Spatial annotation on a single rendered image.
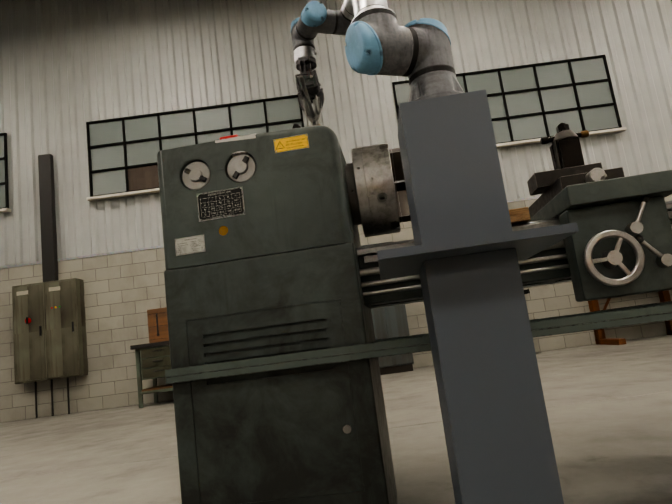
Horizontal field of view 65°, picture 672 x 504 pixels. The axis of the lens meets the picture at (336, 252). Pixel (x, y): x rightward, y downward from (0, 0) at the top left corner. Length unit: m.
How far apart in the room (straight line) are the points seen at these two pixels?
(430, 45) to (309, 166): 0.53
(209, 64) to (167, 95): 0.90
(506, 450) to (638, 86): 9.63
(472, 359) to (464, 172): 0.41
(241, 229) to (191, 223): 0.16
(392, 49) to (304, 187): 0.53
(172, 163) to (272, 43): 8.13
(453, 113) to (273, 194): 0.65
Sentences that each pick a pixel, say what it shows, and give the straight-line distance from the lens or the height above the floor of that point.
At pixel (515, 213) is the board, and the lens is 1.70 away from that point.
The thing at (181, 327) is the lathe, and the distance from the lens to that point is 1.69.
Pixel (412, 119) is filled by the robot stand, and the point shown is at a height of 1.06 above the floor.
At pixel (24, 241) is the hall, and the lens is 10.04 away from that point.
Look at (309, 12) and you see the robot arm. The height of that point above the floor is 1.61.
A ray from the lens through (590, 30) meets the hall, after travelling 10.73.
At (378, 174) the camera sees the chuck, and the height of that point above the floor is 1.09.
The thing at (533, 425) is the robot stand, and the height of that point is 0.36.
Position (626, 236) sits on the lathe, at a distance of 1.65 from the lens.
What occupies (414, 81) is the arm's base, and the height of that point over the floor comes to 1.18.
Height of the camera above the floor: 0.58
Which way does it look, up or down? 9 degrees up
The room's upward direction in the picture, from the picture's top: 7 degrees counter-clockwise
